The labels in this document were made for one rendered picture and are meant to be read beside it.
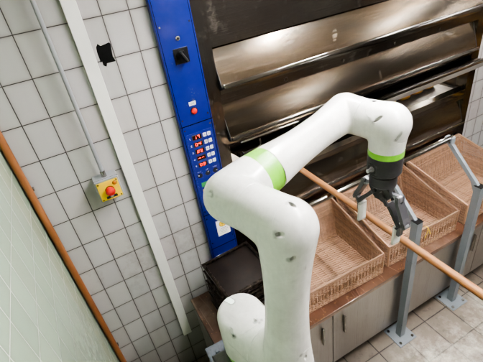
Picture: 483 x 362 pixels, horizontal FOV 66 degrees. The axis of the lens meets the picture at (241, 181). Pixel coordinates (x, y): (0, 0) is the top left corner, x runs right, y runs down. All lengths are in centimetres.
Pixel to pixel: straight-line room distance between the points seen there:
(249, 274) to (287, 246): 123
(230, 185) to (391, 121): 43
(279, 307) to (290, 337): 9
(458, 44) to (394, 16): 63
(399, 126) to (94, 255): 146
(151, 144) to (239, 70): 52
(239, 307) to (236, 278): 86
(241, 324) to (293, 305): 25
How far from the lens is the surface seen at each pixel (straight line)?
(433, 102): 282
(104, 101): 158
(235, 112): 182
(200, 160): 178
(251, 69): 178
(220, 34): 170
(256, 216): 70
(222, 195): 76
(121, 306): 216
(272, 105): 191
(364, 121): 99
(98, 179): 167
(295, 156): 87
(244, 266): 194
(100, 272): 199
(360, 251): 237
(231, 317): 104
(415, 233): 211
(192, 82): 165
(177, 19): 159
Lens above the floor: 227
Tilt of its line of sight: 33 degrees down
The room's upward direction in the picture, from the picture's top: 10 degrees counter-clockwise
